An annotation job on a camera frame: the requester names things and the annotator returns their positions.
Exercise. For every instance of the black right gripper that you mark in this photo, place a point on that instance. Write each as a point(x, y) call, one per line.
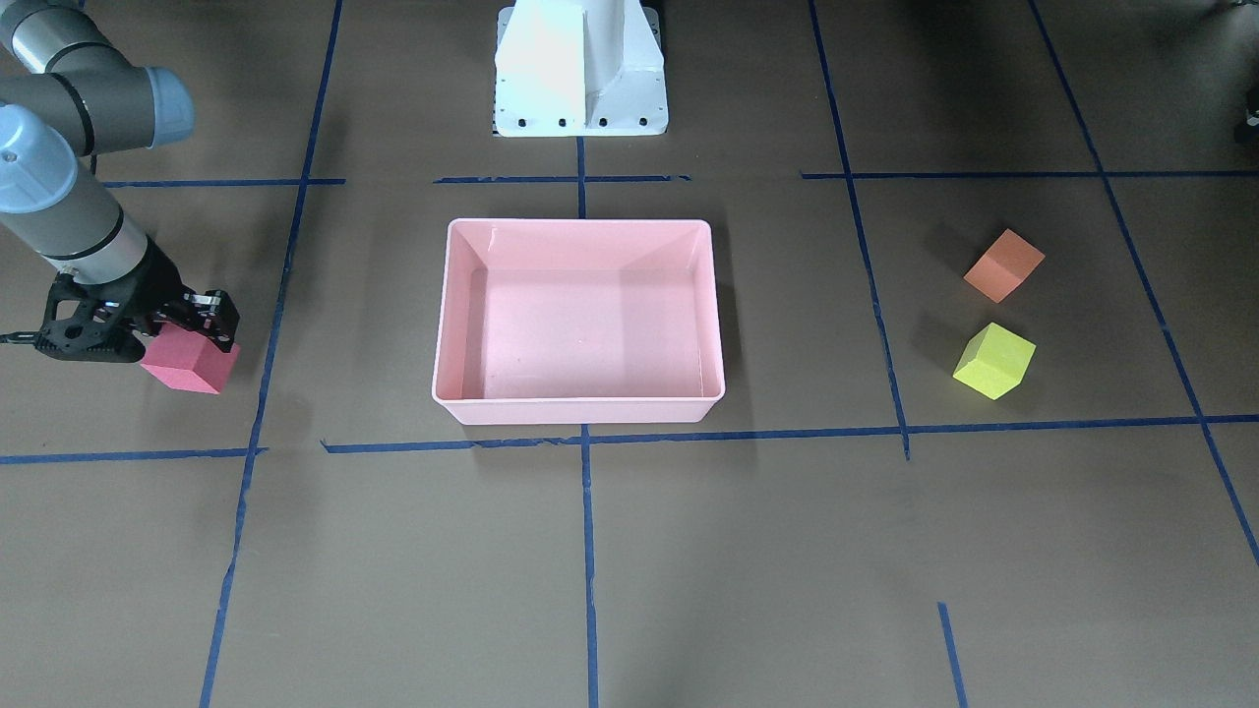
point(160, 283)

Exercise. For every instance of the red foam block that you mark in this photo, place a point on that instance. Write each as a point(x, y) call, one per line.
point(185, 360)

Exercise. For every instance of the yellow foam block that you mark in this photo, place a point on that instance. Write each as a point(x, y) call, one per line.
point(994, 361)

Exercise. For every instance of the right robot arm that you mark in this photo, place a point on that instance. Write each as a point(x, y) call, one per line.
point(82, 97)

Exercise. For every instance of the pink plastic bin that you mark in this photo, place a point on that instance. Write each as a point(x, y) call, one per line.
point(557, 321)

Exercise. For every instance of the orange foam block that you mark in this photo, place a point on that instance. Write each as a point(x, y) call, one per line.
point(1004, 266)

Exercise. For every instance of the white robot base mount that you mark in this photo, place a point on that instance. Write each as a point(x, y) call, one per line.
point(579, 68)

